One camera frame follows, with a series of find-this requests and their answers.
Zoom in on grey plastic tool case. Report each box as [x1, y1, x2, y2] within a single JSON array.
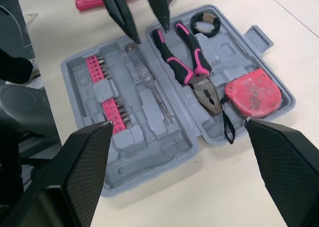
[[60, 4, 297, 199]]

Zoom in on black tape roll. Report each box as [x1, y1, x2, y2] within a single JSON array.
[[190, 12, 221, 38]]

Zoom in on person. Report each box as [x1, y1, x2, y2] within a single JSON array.
[[0, 47, 42, 85]]

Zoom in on pink and black pliers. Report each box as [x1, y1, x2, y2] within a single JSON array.
[[152, 22, 222, 117]]

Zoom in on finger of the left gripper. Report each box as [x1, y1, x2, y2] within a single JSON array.
[[96, 0, 142, 43], [146, 0, 172, 32]]

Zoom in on pink bit holder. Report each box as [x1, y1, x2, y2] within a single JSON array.
[[85, 54, 112, 84], [102, 98, 130, 135]]

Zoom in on clear handled screwdriver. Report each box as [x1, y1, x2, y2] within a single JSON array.
[[124, 44, 174, 124]]

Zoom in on pink handled hammer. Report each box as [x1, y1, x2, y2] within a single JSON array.
[[75, 0, 147, 12]]

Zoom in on red tape measure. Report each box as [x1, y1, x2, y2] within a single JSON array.
[[220, 67, 283, 145]]

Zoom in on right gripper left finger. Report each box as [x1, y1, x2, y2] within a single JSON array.
[[0, 120, 114, 227]]

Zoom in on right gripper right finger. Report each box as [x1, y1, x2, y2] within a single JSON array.
[[244, 118, 319, 227]]

